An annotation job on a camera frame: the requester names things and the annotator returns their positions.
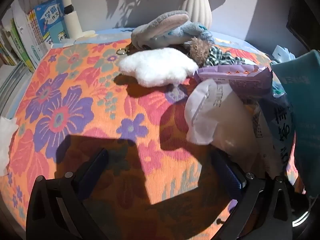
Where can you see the row of upright books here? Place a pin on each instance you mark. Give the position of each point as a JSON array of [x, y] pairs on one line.
[[25, 30]]

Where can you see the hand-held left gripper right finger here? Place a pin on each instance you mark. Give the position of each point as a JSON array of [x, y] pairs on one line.
[[228, 177]]

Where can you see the dark blue printed packet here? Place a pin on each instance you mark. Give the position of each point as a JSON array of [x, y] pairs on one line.
[[280, 130]]

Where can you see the white ribbed vase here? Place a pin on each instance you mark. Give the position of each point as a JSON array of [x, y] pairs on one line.
[[197, 7]]

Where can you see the white plastic packet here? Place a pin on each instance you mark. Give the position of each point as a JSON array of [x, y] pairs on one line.
[[215, 115]]

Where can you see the grey blue bunny plush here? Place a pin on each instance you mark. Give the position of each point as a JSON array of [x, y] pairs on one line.
[[160, 27]]

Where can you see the white desk lamp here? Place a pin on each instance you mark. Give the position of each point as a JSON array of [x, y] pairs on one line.
[[72, 17]]

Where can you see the metal keyring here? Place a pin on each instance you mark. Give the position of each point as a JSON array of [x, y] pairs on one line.
[[121, 51]]

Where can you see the flat stack of books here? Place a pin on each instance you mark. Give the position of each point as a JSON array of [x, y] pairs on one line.
[[10, 80]]

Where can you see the floral orange table mat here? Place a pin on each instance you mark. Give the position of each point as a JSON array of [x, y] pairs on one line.
[[75, 105]]

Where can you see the white fluffy plush toy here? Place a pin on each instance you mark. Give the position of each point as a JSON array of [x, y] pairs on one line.
[[157, 65]]

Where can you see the black monitor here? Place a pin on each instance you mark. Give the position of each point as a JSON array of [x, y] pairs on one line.
[[300, 17]]

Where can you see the teal packet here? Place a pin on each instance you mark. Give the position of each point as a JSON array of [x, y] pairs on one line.
[[305, 105]]

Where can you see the white tissue sheet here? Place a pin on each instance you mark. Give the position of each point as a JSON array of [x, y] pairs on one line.
[[6, 145]]

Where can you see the light blue tissue packet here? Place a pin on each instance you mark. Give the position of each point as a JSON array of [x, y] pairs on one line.
[[282, 53]]

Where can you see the purple snack packet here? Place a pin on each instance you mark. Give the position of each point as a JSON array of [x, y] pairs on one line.
[[237, 78]]

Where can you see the brown furry plush plaid cloth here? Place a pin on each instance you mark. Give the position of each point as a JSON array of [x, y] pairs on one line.
[[198, 48]]

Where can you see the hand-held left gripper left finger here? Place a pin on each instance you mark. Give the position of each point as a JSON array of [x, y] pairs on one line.
[[93, 170]]

